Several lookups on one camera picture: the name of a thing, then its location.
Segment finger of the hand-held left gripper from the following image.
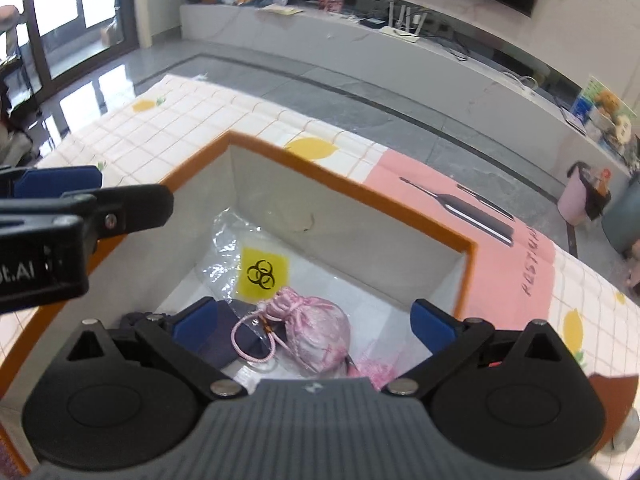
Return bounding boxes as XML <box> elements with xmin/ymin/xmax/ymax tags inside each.
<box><xmin>0</xmin><ymin>184</ymin><xmax>175</xmax><ymax>252</ymax></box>
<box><xmin>0</xmin><ymin>164</ymin><xmax>104</xmax><ymax>200</ymax></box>

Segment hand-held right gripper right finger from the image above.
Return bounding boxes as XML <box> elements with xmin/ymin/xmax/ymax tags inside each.
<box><xmin>381</xmin><ymin>298</ymin><xmax>569</xmax><ymax>402</ymax></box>

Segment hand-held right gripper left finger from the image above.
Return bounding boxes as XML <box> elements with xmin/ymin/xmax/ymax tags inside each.
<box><xmin>64</xmin><ymin>296</ymin><xmax>247</xmax><ymax>402</ymax></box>

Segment pink drawstring pouch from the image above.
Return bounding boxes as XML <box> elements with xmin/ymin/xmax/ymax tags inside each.
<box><xmin>231</xmin><ymin>287</ymin><xmax>352</xmax><ymax>376</ymax></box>

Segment white box with orange rim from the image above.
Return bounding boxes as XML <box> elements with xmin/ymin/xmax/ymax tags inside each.
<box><xmin>0</xmin><ymin>130</ymin><xmax>480</xmax><ymax>478</ymax></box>

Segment navy blue cloth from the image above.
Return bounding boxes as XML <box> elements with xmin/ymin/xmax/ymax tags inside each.
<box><xmin>200</xmin><ymin>299</ymin><xmax>288</xmax><ymax>368</ymax></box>

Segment pink lace cloth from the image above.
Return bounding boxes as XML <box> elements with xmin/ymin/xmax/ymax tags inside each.
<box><xmin>347</xmin><ymin>354</ymin><xmax>402</xmax><ymax>391</ymax></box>

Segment clear bag with yellow label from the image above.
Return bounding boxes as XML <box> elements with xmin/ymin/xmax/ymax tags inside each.
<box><xmin>192</xmin><ymin>207</ymin><xmax>321</xmax><ymax>321</ymax></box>

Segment pink printed mat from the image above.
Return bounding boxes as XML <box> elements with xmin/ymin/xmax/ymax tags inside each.
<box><xmin>362</xmin><ymin>150</ymin><xmax>558</xmax><ymax>322</ymax></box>

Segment small cardboard box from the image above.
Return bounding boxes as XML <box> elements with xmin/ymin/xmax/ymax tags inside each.
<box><xmin>99</xmin><ymin>21</ymin><xmax>125</xmax><ymax>47</ymax></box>

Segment glass sliding door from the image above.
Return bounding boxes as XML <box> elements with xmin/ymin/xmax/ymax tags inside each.
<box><xmin>20</xmin><ymin>0</ymin><xmax>140</xmax><ymax>82</ymax></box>

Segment pink trash bin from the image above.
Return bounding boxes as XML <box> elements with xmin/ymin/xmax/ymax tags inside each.
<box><xmin>556</xmin><ymin>161</ymin><xmax>612</xmax><ymax>227</ymax></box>

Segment brown paper piece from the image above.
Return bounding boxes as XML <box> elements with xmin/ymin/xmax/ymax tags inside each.
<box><xmin>587</xmin><ymin>372</ymin><xmax>640</xmax><ymax>456</ymax></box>

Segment grey round stool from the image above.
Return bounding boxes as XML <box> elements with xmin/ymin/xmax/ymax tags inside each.
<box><xmin>601</xmin><ymin>174</ymin><xmax>640</xmax><ymax>257</ymax></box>

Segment white television console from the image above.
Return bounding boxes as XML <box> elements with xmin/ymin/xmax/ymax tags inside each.
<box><xmin>180</xmin><ymin>0</ymin><xmax>635</xmax><ymax>196</ymax></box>

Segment colourful toy packets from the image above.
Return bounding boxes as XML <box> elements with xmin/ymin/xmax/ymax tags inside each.
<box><xmin>570</xmin><ymin>76</ymin><xmax>640</xmax><ymax>157</ymax></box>

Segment white router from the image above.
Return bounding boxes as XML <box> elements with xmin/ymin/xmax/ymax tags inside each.
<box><xmin>384</xmin><ymin>2</ymin><xmax>432</xmax><ymax>42</ymax></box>

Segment white cable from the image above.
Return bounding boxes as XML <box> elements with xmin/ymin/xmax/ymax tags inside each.
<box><xmin>504</xmin><ymin>72</ymin><xmax>540</xmax><ymax>94</ymax></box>

